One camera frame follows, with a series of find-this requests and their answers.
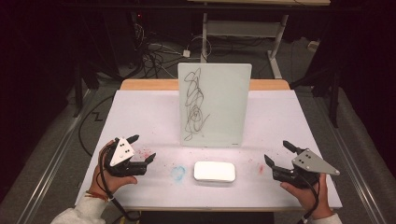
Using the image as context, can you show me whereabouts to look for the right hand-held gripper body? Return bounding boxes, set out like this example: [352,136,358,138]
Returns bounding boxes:
[272,147,341,190]

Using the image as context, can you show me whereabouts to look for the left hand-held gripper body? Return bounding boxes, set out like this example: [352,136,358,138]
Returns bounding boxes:
[104,136,149,178]

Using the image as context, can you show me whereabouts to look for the white eraser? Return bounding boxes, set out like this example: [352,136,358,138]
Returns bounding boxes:
[193,161,236,184]

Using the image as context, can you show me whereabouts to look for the whiteboard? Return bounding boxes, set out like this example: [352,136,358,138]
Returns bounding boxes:
[177,62,253,148]

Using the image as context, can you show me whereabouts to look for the person's left hand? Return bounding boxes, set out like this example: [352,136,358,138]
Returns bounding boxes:
[89,139,138,198]

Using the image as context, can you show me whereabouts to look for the person's right hand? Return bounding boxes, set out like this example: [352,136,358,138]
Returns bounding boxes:
[279,173,334,220]

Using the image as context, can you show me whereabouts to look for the white table cover sheet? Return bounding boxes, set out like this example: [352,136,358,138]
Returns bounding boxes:
[74,89,344,210]

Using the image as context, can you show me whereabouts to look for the right hand-held gripper black cable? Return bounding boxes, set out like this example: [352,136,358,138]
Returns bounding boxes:
[296,173,321,224]

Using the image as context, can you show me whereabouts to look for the hand-held gripper black cable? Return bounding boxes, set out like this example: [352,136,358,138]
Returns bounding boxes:
[296,173,321,224]
[98,145,141,222]

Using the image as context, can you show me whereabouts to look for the metal floor rail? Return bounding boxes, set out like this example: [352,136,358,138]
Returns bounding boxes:
[313,92,389,224]
[14,88,98,224]

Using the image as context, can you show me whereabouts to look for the left hand-held gripper black cable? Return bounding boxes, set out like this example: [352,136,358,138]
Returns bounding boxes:
[98,145,141,222]

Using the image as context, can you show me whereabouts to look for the long black floor cable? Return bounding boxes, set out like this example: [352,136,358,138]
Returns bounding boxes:
[78,94,117,158]

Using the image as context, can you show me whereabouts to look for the red wrist bracelet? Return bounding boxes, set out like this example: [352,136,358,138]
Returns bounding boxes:
[84,189,110,203]

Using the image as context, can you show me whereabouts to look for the tangle of floor cables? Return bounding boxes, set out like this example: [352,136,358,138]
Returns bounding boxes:
[132,21,213,79]

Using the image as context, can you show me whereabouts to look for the white metal desk frame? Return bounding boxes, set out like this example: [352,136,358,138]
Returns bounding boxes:
[186,0,332,79]

